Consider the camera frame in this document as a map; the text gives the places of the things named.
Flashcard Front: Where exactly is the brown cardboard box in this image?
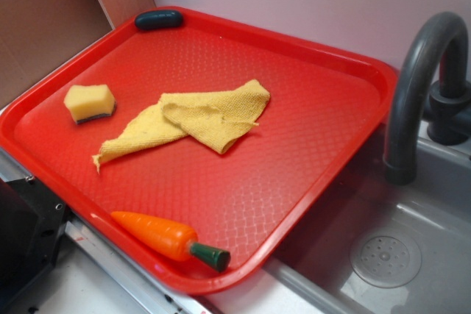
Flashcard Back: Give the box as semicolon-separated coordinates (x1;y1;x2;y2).
1;0;155;107

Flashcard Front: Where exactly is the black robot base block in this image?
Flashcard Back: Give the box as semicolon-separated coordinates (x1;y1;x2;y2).
1;179;69;307

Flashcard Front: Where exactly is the yellow sponge with dark base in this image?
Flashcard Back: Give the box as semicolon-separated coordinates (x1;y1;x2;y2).
63;85;117;124

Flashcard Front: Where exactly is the silver metal rail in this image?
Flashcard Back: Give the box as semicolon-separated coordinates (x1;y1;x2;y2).
0;146;222;314

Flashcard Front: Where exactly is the dark green oblong object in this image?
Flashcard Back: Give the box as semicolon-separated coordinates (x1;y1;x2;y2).
134;10;183;31

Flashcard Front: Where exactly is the grey toy faucet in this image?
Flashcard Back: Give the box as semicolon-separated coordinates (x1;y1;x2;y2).
383;12;470;185

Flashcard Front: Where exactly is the yellow microfiber cloth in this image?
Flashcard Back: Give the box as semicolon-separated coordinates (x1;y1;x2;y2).
93;79;271;171

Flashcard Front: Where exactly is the grey plastic sink basin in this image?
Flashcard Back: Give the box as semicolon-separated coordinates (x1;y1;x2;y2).
265;129;470;313

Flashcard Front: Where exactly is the red plastic tray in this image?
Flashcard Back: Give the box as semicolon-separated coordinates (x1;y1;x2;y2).
1;9;397;295

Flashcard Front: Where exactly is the orange toy carrot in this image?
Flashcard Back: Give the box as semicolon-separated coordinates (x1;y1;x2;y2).
111;211;231;272

